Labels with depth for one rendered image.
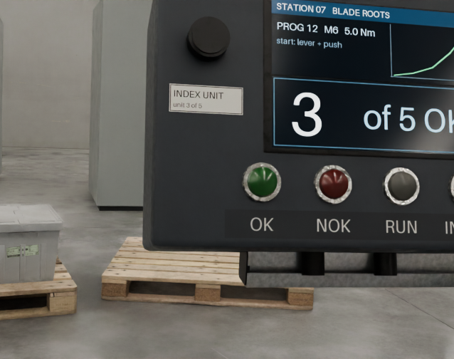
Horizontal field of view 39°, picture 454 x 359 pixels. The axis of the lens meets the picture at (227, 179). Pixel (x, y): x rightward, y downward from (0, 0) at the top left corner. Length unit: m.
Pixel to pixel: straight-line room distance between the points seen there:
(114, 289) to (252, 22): 3.30
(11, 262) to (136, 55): 3.26
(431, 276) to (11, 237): 3.05
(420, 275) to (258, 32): 0.24
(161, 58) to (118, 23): 5.87
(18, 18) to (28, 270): 9.72
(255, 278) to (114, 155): 5.82
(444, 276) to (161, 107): 0.28
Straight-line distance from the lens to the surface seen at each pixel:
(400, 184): 0.45
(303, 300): 3.70
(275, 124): 0.44
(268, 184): 0.42
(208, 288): 3.65
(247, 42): 0.45
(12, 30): 12.93
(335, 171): 0.44
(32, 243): 3.50
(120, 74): 6.28
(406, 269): 0.55
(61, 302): 3.49
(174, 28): 0.44
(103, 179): 6.32
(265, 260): 0.50
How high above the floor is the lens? 1.17
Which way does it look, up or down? 7 degrees down
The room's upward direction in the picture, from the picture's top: 3 degrees clockwise
